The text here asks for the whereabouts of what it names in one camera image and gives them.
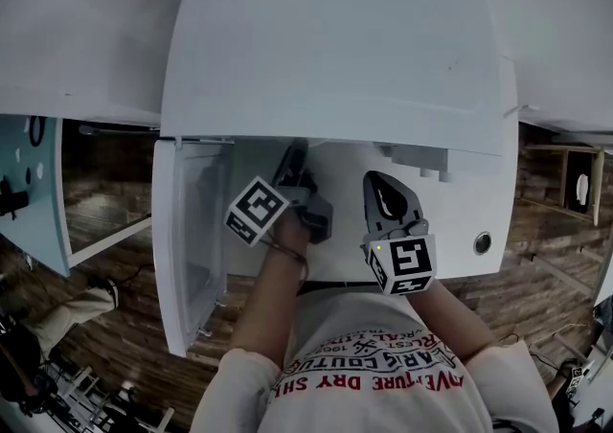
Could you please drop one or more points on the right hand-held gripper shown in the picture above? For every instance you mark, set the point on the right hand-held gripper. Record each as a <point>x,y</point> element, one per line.
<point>407,263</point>

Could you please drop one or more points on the white microwave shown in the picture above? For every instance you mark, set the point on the white microwave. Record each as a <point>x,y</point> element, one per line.
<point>330,52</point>

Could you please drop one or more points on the white printed t-shirt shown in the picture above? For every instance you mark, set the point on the white printed t-shirt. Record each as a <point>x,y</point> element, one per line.
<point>383,397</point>

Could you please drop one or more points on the wooden chair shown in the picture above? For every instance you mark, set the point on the wooden chair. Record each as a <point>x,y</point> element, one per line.
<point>574,182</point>

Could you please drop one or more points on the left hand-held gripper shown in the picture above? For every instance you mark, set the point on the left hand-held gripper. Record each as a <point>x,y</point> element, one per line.
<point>256,211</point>

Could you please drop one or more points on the pale blue table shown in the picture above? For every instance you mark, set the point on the pale blue table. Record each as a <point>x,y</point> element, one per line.
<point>29,211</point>

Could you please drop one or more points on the black-and-white patterned block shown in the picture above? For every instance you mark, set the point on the black-and-white patterned block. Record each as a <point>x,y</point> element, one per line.
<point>577,379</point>

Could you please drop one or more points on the person's right forearm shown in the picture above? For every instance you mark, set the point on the person's right forearm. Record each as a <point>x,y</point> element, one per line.
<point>455,321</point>

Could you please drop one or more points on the person's left forearm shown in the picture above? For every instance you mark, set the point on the person's left forearm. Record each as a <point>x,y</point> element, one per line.
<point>268,306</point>

